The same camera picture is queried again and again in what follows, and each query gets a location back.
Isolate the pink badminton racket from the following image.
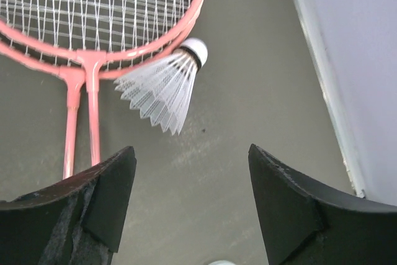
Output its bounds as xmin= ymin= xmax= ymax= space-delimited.
xmin=1 ymin=16 xmax=196 ymax=178
xmin=0 ymin=0 xmax=215 ymax=166

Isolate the pink badminton racket lower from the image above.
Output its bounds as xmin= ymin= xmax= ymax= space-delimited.
xmin=1 ymin=16 xmax=196 ymax=178

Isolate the pink badminton racket upper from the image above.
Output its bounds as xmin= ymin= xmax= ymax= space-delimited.
xmin=0 ymin=0 xmax=215 ymax=166

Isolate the white shuttlecock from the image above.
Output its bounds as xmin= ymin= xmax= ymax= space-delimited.
xmin=114 ymin=38 xmax=208 ymax=135

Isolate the clear round tube lid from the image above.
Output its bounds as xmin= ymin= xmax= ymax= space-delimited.
xmin=208 ymin=259 xmax=236 ymax=265

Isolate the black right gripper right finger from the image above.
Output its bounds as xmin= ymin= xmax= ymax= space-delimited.
xmin=248 ymin=144 xmax=396 ymax=264

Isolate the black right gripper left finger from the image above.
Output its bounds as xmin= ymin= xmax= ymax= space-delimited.
xmin=1 ymin=146 xmax=136 ymax=264

